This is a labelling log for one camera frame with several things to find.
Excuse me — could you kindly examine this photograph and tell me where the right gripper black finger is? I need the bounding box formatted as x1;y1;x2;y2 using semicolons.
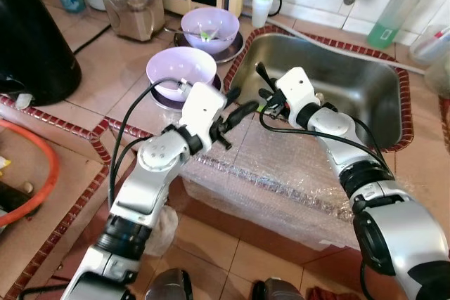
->
255;63;277;94

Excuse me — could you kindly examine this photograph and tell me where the dark round plate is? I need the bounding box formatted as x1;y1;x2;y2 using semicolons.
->
153;79;223;112
174;29;246;65

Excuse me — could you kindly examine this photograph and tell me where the purple plastic bowl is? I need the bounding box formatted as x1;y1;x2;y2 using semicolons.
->
146;46;218;103
181;7;240;56

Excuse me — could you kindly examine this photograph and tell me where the small white bottle green cap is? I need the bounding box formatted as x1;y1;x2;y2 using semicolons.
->
251;0;274;30

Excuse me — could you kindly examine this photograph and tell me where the clear bubble wrap sheet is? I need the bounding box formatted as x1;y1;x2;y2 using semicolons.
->
179;113;396;253

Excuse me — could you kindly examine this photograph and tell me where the stainless steel sink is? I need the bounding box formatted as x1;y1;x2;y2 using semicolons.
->
228;32;406;149

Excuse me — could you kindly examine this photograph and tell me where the white plastic bag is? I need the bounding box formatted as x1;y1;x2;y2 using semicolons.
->
143;204;181;258

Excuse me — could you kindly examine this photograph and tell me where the blender jar with brown powder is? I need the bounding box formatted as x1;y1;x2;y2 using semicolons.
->
103;0;167;43

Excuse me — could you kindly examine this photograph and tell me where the green liquid bottle blue cap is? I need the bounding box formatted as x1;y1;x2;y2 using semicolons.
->
366;0;434;51

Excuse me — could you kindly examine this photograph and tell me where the clear glass jar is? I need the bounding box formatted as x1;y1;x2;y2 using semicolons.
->
425;50;450;98

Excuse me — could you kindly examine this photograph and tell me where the white squeeze tube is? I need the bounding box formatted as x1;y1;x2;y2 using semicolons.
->
411;25;450;66

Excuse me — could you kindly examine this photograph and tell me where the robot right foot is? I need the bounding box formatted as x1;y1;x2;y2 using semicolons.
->
251;277;307;300

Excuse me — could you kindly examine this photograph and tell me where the black round appliance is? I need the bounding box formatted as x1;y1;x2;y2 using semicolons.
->
0;0;82;108

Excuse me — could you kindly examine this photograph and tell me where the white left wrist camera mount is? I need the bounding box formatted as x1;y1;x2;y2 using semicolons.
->
181;81;228;152

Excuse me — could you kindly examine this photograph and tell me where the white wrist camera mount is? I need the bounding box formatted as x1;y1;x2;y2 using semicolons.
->
275;67;316;122
181;81;228;152

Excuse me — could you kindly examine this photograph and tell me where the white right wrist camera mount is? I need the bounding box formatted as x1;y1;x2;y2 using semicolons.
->
275;67;316;122

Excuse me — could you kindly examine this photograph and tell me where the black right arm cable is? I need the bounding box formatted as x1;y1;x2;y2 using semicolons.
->
258;106;394;176

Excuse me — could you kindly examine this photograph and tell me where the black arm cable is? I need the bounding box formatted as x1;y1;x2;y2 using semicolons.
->
107;77;189;207
258;106;394;176

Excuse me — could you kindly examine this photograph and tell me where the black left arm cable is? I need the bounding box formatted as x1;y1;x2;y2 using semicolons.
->
107;77;189;207

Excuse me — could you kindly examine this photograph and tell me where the orange hose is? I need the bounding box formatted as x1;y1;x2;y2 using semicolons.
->
0;118;61;228

